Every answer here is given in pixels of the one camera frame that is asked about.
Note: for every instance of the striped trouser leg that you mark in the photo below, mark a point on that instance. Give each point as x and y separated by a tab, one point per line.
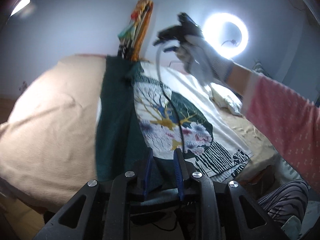
291	199

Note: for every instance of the green striped white pillow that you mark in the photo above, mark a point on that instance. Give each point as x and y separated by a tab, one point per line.
259	69

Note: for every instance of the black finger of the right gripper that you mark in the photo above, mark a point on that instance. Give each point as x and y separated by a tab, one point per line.
159	41

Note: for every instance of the white ring light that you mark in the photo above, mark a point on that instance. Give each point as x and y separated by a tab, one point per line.
226	33

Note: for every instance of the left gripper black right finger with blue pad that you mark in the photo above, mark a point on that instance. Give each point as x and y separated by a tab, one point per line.
186	184

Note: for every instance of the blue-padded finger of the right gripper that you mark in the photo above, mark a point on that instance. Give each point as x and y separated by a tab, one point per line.
173	49

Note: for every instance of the white green printed t-shirt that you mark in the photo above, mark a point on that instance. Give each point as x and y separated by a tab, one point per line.
146	107

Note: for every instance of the beige bed cover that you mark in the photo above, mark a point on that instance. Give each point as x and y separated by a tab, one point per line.
48	141

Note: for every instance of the white gloved right hand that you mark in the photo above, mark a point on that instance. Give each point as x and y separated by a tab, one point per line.
203	62

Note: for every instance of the folded white garment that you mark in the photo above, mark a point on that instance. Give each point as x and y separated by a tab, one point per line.
225	98

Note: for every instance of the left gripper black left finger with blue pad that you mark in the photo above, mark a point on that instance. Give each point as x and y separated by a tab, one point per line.
143	169

